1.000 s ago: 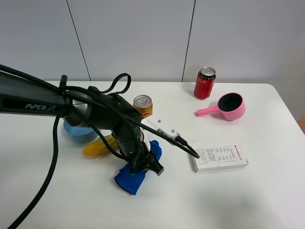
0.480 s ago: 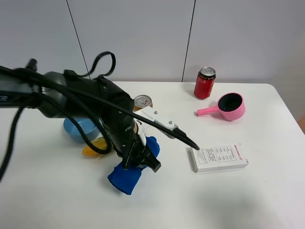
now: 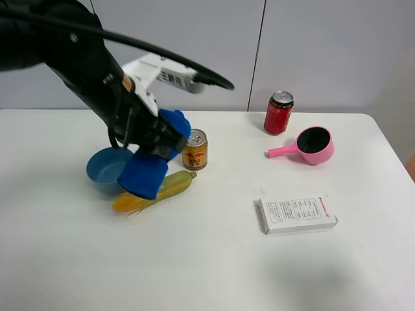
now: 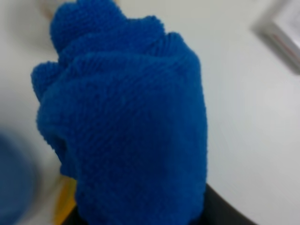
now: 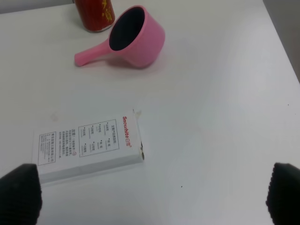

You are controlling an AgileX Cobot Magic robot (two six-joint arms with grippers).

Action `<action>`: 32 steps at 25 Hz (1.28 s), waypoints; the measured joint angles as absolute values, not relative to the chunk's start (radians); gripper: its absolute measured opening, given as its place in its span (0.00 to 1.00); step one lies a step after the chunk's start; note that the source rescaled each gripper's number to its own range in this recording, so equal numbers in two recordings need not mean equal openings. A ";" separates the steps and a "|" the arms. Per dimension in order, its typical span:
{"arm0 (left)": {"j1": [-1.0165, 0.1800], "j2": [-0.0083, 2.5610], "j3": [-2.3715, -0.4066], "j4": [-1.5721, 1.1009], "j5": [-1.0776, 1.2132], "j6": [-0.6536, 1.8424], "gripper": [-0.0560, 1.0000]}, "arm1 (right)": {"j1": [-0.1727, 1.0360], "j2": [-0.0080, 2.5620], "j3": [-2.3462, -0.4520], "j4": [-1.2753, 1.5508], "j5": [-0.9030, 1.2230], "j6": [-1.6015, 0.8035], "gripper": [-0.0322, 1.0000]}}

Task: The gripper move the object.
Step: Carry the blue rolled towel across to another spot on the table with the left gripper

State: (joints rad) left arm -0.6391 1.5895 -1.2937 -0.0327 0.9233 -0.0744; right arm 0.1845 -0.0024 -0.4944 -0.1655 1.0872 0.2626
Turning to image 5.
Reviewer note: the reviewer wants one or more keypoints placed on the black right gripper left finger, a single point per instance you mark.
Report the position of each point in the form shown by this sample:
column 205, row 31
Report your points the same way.
column 20, row 196

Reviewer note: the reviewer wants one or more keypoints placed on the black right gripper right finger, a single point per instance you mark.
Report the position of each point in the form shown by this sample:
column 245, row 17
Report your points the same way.
column 283, row 199

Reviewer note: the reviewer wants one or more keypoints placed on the white paper box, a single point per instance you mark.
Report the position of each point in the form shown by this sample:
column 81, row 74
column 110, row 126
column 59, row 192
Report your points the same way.
column 84, row 148

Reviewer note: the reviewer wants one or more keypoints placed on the red soda can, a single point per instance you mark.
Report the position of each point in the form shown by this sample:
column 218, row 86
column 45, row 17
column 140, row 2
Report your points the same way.
column 96, row 15

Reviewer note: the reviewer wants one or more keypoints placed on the pink toy saucepan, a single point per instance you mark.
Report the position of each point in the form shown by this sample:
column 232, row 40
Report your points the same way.
column 136, row 37

